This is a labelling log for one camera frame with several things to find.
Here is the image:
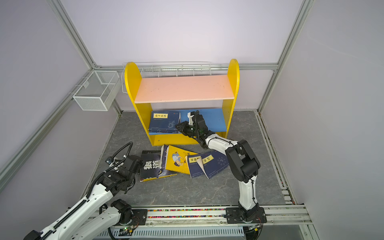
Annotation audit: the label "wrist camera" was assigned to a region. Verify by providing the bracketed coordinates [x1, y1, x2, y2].
[105, 156, 120, 167]
[187, 112, 195, 121]

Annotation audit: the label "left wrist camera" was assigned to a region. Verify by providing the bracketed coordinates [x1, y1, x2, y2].
[105, 156, 120, 167]

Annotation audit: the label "yellow cartoon cover book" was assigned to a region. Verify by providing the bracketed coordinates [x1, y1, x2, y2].
[164, 146, 197, 175]

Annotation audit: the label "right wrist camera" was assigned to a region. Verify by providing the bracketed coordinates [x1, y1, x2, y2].
[187, 112, 195, 121]

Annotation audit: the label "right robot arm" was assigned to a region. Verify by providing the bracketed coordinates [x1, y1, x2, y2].
[176, 111, 267, 225]

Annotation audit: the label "black book white characters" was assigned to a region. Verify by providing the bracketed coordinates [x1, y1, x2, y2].
[140, 151, 178, 183]

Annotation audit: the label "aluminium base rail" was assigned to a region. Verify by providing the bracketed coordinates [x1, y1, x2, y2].
[58, 204, 313, 230]

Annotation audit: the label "white mesh box basket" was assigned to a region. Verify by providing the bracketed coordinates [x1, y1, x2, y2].
[73, 71, 121, 112]

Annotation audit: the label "black corrugated cable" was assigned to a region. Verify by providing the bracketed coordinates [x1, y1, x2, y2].
[85, 141, 134, 199]

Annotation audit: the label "white wire rack basket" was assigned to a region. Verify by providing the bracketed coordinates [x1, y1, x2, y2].
[138, 64, 213, 78]

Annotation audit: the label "purple cover book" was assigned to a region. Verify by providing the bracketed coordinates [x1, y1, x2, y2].
[161, 145, 169, 169]

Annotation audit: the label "yellow wooden bookshelf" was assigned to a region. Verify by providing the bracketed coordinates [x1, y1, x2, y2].
[124, 59, 240, 146]

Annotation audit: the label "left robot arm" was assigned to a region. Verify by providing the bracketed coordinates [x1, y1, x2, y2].
[25, 156, 143, 240]

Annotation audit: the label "navy book yellow label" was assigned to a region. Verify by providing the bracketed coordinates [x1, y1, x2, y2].
[149, 111, 181, 134]

